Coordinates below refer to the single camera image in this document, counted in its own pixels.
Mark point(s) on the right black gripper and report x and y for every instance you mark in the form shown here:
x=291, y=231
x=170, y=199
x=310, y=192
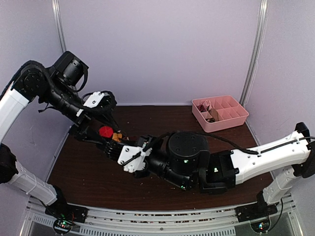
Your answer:
x=142, y=141

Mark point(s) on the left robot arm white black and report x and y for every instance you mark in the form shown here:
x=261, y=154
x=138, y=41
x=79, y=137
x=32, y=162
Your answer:
x=55, y=86

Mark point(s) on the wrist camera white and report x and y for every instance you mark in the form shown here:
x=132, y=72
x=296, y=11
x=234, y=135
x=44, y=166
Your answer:
x=92, y=99
x=132, y=159

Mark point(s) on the right aluminium frame post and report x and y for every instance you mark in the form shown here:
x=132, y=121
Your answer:
x=257, y=45

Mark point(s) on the left aluminium frame post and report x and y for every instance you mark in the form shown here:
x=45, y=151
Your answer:
x=58, y=23

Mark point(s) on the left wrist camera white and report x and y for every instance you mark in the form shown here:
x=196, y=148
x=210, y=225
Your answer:
x=92, y=99

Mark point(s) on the argyle black red orange sock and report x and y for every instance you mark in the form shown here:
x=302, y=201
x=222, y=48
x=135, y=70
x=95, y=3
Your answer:
x=108, y=132

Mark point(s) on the rolled socks in box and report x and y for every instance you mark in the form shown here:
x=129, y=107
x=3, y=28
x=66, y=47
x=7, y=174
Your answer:
x=212, y=114

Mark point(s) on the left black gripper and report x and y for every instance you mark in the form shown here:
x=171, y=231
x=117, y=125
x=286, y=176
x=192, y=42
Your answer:
x=87, y=133

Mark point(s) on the pink divided organizer box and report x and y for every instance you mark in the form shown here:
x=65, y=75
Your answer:
x=231, y=113

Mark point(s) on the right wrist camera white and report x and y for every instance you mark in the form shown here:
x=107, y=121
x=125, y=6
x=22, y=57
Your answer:
x=132, y=159

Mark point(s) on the aluminium frame post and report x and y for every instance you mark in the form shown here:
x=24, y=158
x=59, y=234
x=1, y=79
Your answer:
x=257, y=45
x=58, y=23

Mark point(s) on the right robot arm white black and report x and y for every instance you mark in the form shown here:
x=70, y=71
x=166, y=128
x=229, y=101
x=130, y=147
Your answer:
x=183, y=158

